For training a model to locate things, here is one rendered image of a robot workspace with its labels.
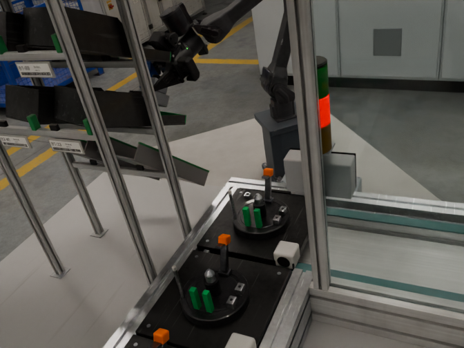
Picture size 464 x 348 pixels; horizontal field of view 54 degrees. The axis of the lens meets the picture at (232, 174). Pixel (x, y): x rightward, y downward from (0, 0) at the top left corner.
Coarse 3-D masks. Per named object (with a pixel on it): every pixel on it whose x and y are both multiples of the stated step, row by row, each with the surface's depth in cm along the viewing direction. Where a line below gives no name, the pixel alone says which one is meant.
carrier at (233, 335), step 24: (192, 264) 101; (216, 264) 100; (240, 264) 99; (264, 264) 98; (168, 288) 96; (192, 288) 86; (216, 288) 88; (240, 288) 88; (264, 288) 92; (168, 312) 91; (192, 312) 87; (216, 312) 86; (240, 312) 87; (264, 312) 87; (144, 336) 87; (192, 336) 85; (216, 336) 84; (240, 336) 81
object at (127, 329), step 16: (224, 192) 125; (208, 224) 114; (192, 240) 110; (176, 256) 106; (160, 272) 102; (304, 272) 96; (160, 288) 98; (288, 288) 92; (304, 288) 92; (144, 304) 95; (288, 304) 89; (304, 304) 90; (128, 320) 92; (272, 320) 86; (288, 320) 85; (304, 320) 91; (112, 336) 89; (128, 336) 88; (272, 336) 83; (288, 336) 82; (304, 336) 92
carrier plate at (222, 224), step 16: (240, 192) 122; (256, 192) 121; (224, 208) 117; (304, 208) 112; (224, 224) 111; (304, 224) 107; (208, 240) 107; (240, 240) 106; (256, 240) 105; (272, 240) 104; (288, 240) 103; (304, 240) 102; (240, 256) 102; (256, 256) 100; (272, 256) 99
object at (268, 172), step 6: (264, 168) 111; (270, 168) 111; (264, 174) 111; (270, 174) 110; (270, 180) 111; (264, 186) 112; (270, 186) 111; (264, 192) 112; (270, 192) 112; (264, 198) 112; (270, 198) 112
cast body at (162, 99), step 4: (152, 76) 112; (156, 76) 111; (160, 76) 112; (152, 80) 110; (156, 80) 110; (140, 88) 111; (164, 88) 112; (156, 92) 111; (160, 92) 112; (164, 92) 113; (156, 96) 111; (160, 96) 112; (164, 96) 113; (168, 96) 114; (160, 100) 112; (164, 100) 113; (160, 104) 112; (164, 104) 113
